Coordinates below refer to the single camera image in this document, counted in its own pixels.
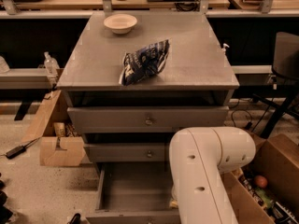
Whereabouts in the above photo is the grey bottom drawer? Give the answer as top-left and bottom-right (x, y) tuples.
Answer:
(86, 161), (180, 224)

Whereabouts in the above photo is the grey drawer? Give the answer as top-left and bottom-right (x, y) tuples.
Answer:
(84, 143), (169, 162)
(67, 106), (228, 134)
(86, 161), (180, 224)

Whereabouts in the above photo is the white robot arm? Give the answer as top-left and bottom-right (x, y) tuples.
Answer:
(169, 127), (256, 224)

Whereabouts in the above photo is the grey middle drawer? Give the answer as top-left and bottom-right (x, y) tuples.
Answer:
(84, 143), (169, 162)

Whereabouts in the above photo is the grey top drawer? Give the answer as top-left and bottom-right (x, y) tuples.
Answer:
(67, 106), (228, 134)

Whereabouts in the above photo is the grey drawer cabinet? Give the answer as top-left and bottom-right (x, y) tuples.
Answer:
(56, 10), (240, 185)

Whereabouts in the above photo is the red apple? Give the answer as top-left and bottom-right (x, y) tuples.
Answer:
(254, 175), (268, 189)

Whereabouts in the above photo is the green snack packet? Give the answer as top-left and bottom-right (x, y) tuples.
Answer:
(255, 188), (274, 209)

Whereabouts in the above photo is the right cardboard box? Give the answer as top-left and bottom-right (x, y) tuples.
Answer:
(221, 133), (299, 224)

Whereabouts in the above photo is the cardboard box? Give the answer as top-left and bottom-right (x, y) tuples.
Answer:
(22, 91), (85, 167)
(221, 133), (299, 224)

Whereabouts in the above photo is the left cardboard box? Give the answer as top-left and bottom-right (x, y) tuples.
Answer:
(22, 91), (85, 167)

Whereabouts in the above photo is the blue chip bag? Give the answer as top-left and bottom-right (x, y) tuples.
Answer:
(119, 39), (171, 86)

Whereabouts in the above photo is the small pump bottle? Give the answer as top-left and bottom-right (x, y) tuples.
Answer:
(221, 43), (230, 54)

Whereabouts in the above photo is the black power adapter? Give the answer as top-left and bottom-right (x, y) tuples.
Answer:
(6, 146), (26, 160)

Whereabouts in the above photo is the clear plastic bottle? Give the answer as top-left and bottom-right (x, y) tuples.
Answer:
(44, 51), (60, 76)

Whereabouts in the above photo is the white bowl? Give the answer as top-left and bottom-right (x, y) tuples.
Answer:
(104, 14), (137, 35)

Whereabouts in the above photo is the wooden workbench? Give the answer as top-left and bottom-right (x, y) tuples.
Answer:
(16, 0), (299, 18)

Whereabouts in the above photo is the black floor cable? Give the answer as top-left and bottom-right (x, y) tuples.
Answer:
(223, 98), (254, 131)

